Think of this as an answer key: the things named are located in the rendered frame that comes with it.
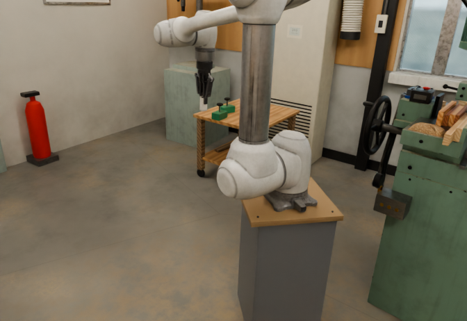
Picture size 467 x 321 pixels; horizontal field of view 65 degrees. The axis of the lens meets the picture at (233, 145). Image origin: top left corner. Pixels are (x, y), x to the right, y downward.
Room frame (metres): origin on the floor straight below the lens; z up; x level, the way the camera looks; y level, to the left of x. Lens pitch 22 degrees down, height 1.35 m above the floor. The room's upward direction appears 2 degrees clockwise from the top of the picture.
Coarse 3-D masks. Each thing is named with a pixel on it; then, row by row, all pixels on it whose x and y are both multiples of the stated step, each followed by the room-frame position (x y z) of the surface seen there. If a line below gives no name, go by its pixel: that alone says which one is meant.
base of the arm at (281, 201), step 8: (272, 192) 1.24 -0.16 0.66; (280, 192) 1.22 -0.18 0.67; (304, 192) 1.23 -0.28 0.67; (272, 200) 1.22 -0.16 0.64; (280, 200) 1.21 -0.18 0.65; (288, 200) 1.21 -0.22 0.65; (296, 200) 1.20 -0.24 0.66; (304, 200) 1.23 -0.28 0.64; (312, 200) 1.24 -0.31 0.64; (280, 208) 1.17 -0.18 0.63; (288, 208) 1.19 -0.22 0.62; (296, 208) 1.18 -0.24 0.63; (304, 208) 1.18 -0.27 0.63
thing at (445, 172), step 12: (408, 156) 1.36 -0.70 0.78; (420, 156) 1.33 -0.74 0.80; (408, 168) 1.35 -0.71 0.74; (420, 168) 1.32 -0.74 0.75; (432, 168) 1.30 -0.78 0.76; (444, 168) 1.27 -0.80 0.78; (456, 168) 1.25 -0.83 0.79; (432, 180) 1.29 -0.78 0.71; (444, 180) 1.27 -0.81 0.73; (456, 180) 1.24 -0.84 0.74
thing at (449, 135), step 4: (460, 120) 1.36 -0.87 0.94; (456, 124) 1.31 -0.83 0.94; (452, 128) 1.26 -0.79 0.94; (456, 128) 1.27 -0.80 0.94; (448, 132) 1.22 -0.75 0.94; (452, 132) 1.22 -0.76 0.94; (444, 136) 1.20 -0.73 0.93; (448, 136) 1.19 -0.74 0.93; (452, 136) 1.22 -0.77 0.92; (444, 140) 1.20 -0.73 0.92; (448, 140) 1.19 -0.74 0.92; (452, 140) 1.24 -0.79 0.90; (444, 144) 1.19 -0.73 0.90; (448, 144) 1.19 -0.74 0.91
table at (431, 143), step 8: (456, 104) 1.76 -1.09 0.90; (400, 120) 1.56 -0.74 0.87; (416, 120) 1.47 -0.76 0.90; (424, 120) 1.48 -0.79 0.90; (432, 120) 1.48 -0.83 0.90; (408, 128) 1.37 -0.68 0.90; (448, 128) 1.38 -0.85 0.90; (408, 136) 1.33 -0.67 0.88; (416, 136) 1.32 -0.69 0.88; (424, 136) 1.30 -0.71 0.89; (432, 136) 1.28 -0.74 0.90; (408, 144) 1.33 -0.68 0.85; (416, 144) 1.31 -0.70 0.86; (424, 144) 1.30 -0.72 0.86; (432, 144) 1.28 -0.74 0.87; (440, 144) 1.26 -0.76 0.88; (456, 144) 1.23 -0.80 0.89; (464, 144) 1.24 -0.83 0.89; (440, 152) 1.26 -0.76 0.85; (448, 152) 1.24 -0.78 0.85; (456, 152) 1.23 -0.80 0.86
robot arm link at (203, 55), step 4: (196, 48) 1.66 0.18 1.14; (196, 52) 1.66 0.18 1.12; (200, 52) 1.64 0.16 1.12; (204, 52) 1.64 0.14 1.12; (208, 52) 1.65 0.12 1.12; (212, 52) 1.66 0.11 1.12; (196, 56) 1.66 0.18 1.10; (200, 56) 1.64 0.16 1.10; (204, 56) 1.64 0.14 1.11; (208, 56) 1.65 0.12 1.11; (212, 56) 1.66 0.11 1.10; (200, 60) 1.66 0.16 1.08; (204, 60) 1.64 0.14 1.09; (208, 60) 1.65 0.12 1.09
